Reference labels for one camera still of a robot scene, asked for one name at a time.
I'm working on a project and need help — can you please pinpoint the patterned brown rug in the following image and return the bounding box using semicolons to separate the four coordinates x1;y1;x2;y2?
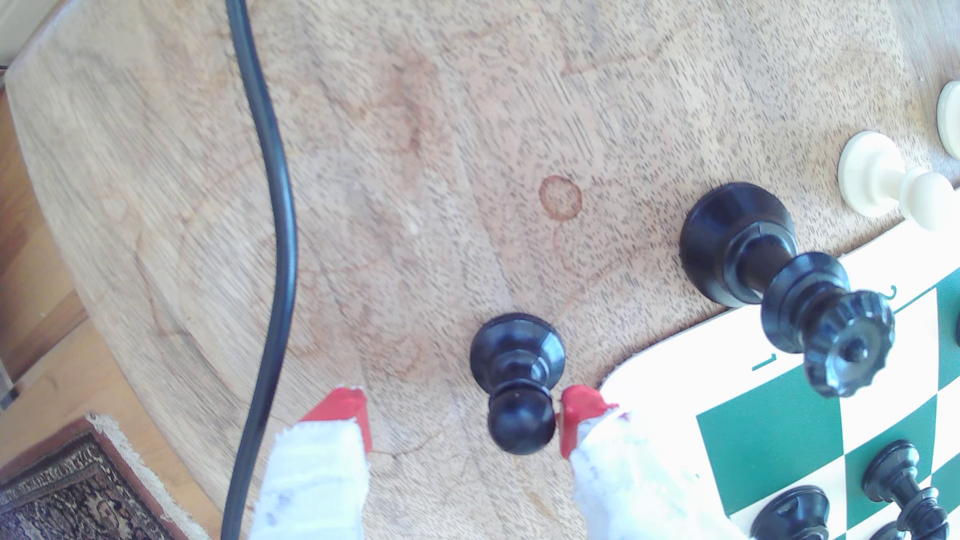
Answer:
0;411;213;540

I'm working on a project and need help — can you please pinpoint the white chess pawn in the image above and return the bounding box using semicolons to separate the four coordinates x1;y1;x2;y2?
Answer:
837;131;959;232

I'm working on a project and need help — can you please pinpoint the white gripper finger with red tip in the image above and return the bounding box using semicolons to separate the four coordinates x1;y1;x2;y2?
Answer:
249;387;373;540
561;385;744;540

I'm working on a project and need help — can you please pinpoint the large white chess piece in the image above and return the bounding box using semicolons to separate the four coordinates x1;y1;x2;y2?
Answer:
936;80;960;161

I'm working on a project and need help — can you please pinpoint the black power cable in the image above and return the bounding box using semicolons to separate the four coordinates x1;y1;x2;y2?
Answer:
219;0;300;540

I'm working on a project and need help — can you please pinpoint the black chess queen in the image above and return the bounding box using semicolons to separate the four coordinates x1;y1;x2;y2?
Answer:
678;182;897;399

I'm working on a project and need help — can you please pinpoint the green white chess board mat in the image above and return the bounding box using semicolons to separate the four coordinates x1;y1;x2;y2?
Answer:
600;217;960;540

